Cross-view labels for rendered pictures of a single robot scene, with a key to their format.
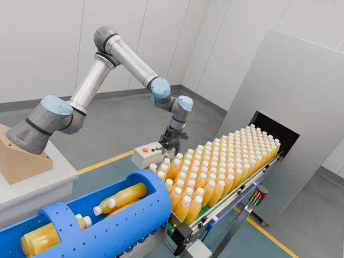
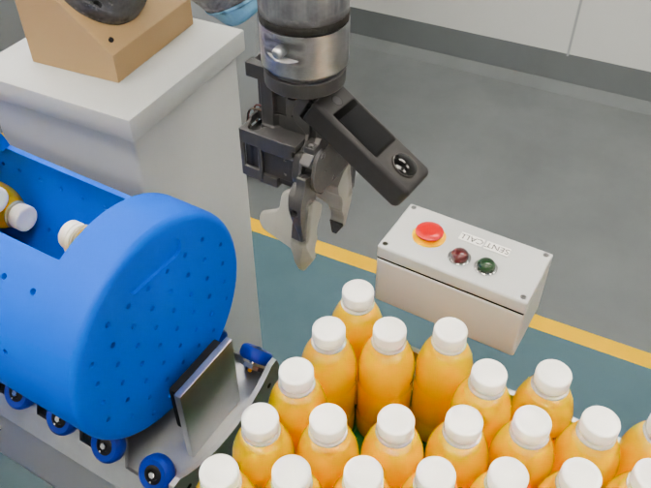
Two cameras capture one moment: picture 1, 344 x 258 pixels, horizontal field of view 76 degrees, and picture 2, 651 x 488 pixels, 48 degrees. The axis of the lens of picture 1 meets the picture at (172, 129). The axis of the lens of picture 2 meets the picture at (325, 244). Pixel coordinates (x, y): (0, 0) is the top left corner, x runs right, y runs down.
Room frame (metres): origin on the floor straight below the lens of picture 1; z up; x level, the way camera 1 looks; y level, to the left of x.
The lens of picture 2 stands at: (0.95, -0.58, 1.74)
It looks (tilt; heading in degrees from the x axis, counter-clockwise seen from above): 43 degrees down; 86
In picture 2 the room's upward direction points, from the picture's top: straight up
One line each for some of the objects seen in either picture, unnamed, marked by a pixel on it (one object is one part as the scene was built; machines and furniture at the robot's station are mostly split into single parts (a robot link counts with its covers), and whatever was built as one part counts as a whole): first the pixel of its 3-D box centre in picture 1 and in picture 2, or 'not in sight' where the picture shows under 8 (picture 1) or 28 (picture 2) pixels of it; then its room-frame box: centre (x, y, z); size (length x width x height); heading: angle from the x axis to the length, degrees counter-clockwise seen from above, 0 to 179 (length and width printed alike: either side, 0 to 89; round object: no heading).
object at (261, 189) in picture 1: (255, 199); not in sight; (0.95, -0.55, 1.18); 0.06 x 0.06 x 0.16
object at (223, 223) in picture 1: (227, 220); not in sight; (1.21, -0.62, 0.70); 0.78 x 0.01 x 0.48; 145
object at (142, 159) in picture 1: (149, 154); (460, 276); (1.18, 0.08, 1.05); 0.20 x 0.10 x 0.10; 145
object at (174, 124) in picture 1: (178, 123); (302, 44); (0.97, -0.02, 1.44); 0.08 x 0.08 x 0.05
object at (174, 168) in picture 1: (172, 172); (476, 426); (1.17, -0.10, 0.99); 0.07 x 0.07 x 0.19
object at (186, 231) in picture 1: (180, 234); not in sight; (0.77, -0.23, 0.95); 0.10 x 0.07 x 0.10; 55
